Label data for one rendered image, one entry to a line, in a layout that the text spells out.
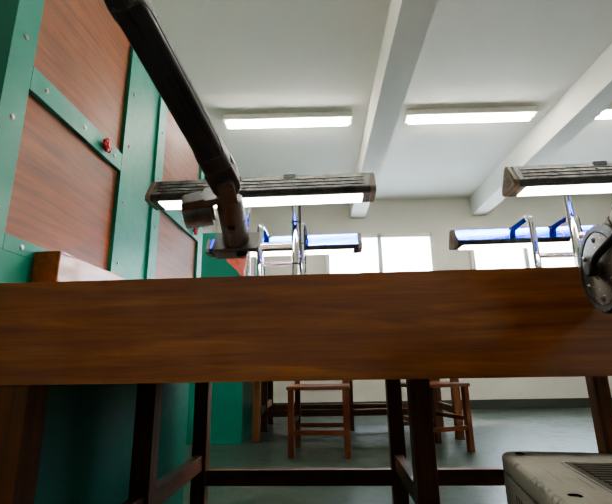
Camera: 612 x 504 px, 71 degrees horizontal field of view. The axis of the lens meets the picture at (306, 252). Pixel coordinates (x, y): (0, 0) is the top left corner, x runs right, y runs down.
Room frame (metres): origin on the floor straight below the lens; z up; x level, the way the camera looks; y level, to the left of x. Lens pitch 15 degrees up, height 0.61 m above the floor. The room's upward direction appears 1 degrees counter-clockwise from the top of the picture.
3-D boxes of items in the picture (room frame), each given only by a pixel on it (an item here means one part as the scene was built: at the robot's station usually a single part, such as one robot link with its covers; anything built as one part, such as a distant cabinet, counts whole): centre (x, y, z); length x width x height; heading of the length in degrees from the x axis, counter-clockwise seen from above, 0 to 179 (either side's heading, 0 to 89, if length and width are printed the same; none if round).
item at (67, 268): (1.06, 0.56, 0.83); 0.30 x 0.06 x 0.07; 177
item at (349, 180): (1.09, 0.12, 1.08); 0.62 x 0.08 x 0.07; 87
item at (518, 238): (1.60, -0.88, 1.08); 0.62 x 0.08 x 0.07; 87
